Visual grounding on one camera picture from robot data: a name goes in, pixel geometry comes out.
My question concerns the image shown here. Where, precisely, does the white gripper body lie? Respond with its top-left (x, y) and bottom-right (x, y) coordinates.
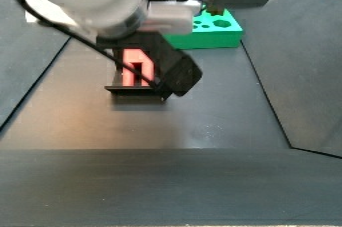
top-left (137, 0), bottom-right (201, 35)

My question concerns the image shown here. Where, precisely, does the red square-circle forked block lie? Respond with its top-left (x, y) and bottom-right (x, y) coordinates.
top-left (121, 49), bottom-right (155, 86)

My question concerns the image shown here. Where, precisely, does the green shape-sorter fixture base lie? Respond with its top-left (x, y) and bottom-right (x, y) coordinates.
top-left (164, 9), bottom-right (243, 50)

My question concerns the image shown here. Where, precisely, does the black curved regrasp stand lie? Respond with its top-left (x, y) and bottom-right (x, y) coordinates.
top-left (105, 49), bottom-right (171, 100)

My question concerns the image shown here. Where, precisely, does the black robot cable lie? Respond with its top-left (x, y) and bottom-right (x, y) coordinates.
top-left (5, 0), bottom-right (163, 91)

